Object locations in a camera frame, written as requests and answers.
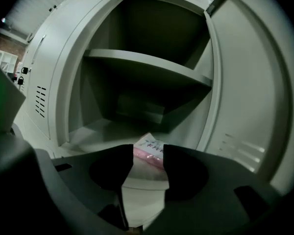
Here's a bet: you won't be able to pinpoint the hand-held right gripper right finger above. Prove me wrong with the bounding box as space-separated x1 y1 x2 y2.
142 144 284 235

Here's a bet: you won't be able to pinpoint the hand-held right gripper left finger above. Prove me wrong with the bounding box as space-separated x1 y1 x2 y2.
51 144 134 231

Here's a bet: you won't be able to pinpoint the pink and white packet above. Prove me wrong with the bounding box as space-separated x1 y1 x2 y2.
133 132 166 173

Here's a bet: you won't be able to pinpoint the grey metal locker cabinet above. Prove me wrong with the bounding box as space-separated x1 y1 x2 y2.
14 0 294 230

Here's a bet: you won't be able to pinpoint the white shelf unit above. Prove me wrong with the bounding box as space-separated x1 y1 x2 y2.
0 49 18 76

